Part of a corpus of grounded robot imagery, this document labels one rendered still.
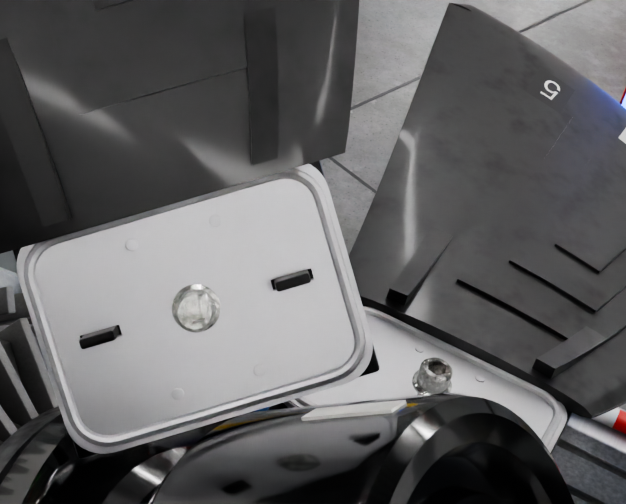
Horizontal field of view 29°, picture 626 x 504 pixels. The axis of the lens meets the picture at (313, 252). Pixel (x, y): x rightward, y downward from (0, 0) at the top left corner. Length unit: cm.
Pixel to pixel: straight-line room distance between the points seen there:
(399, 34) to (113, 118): 259
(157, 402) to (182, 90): 9
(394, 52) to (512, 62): 224
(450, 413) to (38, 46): 15
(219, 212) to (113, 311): 4
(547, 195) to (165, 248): 23
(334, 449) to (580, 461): 61
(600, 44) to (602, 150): 251
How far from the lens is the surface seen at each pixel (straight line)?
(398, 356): 43
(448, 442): 32
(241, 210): 34
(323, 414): 33
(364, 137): 256
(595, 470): 91
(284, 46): 34
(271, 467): 32
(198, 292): 34
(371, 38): 288
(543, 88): 60
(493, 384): 44
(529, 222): 51
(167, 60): 33
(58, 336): 35
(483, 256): 48
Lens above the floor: 149
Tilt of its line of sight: 41 degrees down
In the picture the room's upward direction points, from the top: 12 degrees clockwise
